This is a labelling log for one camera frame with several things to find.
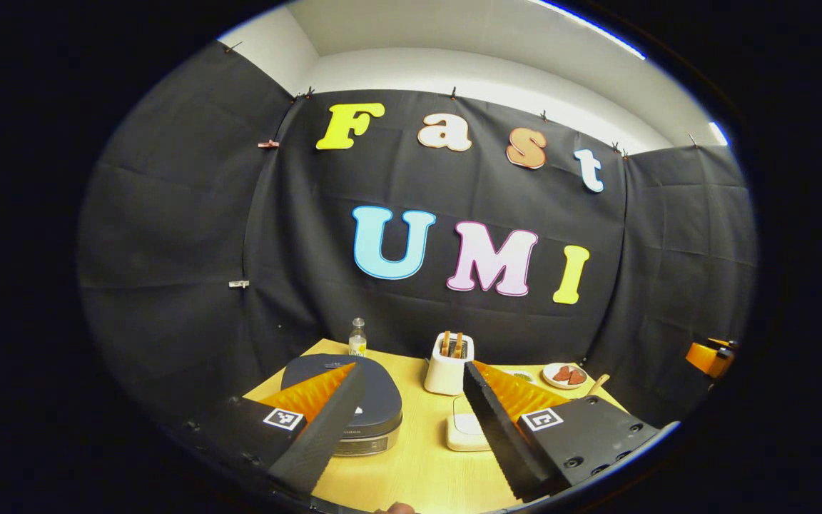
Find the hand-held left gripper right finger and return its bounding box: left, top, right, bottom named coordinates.
left=463, top=361, right=661, bottom=502

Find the white round plate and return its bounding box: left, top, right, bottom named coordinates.
left=542, top=362, right=589, bottom=390

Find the dark grey rice cooker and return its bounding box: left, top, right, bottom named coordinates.
left=280, top=354, right=404, bottom=458

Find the white toaster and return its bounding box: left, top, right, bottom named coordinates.
left=424, top=331, right=475, bottom=396

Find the cream square tray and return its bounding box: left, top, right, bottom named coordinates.
left=445, top=395, right=492, bottom=452

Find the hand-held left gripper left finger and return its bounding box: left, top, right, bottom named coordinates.
left=190, top=362, right=367, bottom=497

